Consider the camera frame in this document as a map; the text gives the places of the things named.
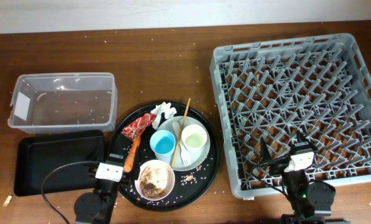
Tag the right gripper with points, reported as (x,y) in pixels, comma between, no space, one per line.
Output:
(279,165)

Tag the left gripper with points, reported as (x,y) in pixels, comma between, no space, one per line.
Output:
(125,178)

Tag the blue plastic cup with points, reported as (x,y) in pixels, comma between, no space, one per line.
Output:
(163,143)

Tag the white plastic fork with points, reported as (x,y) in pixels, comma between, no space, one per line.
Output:
(182,149)

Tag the wooden chopstick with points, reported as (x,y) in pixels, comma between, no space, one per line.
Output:
(177,149)

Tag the cream plastic cup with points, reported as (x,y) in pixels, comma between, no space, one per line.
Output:
(194,137)

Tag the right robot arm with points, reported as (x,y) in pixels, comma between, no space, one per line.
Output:
(310,200)

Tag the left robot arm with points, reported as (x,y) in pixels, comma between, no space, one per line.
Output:
(97,206)

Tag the grey dishwasher rack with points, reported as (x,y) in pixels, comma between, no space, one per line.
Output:
(271,90)

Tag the orange carrot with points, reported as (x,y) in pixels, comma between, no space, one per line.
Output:
(128,165)

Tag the red snack wrapper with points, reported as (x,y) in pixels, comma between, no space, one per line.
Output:
(135,129)

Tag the pink bowl with leftovers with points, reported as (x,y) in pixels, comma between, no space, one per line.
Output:
(156,180)

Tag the round black tray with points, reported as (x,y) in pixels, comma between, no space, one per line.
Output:
(184,192)

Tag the crumpled white tissue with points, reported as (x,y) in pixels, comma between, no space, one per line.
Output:
(163,108)

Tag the peanut on tray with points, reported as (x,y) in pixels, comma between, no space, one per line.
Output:
(189,178)

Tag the grey plate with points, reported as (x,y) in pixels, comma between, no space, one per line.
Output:
(196,157)

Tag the clear plastic bin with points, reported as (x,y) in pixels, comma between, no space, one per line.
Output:
(49,103)

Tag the black rectangular tray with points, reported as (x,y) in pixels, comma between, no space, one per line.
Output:
(38,156)

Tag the peanut on table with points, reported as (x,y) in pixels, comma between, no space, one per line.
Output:
(7,201)

